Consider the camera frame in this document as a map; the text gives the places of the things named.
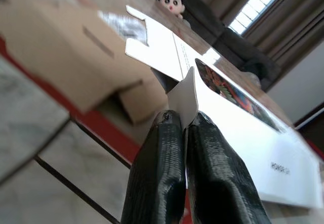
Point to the marble table with red rim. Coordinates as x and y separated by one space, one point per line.
106 128

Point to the long white carton box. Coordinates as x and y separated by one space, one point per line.
253 145

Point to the flat brown cardboard box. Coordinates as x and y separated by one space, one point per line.
63 57

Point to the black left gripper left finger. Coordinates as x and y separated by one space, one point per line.
157 171

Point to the bright barred window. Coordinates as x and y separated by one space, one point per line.
260 4

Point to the cartoon boy plush doll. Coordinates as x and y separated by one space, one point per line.
170 2

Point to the dark grey fabric sofa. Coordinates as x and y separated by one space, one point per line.
253 62

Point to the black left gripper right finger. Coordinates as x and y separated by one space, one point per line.
217 178

